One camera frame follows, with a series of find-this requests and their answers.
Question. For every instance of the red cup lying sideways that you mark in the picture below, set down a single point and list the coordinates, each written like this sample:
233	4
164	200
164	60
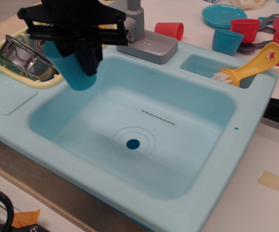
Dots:
171	29

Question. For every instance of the tall blue plastic cup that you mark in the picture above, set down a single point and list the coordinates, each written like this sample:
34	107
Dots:
69	67

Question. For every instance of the orange tape piece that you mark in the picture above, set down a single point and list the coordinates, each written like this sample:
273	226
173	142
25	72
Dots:
22	219

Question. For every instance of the stack of blue plates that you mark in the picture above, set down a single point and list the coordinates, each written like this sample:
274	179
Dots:
220	15

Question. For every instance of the yellow dish brush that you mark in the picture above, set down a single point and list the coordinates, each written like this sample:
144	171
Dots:
266	59

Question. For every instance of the cream plastic object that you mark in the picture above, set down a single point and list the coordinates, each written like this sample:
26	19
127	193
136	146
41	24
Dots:
248	4

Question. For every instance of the shiny steel pot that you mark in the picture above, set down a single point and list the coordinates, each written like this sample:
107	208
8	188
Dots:
27	60

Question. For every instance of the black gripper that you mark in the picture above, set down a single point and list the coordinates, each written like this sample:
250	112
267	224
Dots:
64	21

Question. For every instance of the grey plastic spoon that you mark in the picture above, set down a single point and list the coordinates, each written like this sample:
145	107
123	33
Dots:
250	47

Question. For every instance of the red cup upright middle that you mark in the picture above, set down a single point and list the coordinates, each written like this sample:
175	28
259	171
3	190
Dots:
247	27

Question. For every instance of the beige masking tape strip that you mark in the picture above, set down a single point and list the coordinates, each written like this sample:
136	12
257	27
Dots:
269	180

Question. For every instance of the pale yellow dish rack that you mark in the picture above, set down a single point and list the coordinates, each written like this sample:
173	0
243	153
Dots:
14	73

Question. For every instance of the grey toy faucet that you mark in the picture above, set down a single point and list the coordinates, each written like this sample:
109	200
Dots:
142	43

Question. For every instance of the wooden sink base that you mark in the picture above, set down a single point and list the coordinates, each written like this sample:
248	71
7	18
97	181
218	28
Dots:
86	212

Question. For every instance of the grey plastic utensil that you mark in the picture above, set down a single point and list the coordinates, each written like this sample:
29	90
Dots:
263	24

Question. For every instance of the black device with screw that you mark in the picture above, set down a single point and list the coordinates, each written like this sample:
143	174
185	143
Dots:
30	228

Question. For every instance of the short blue plastic cup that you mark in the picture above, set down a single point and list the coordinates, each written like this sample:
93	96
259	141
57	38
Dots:
226	41

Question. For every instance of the light blue toy sink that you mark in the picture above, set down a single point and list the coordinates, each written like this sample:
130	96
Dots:
157	142

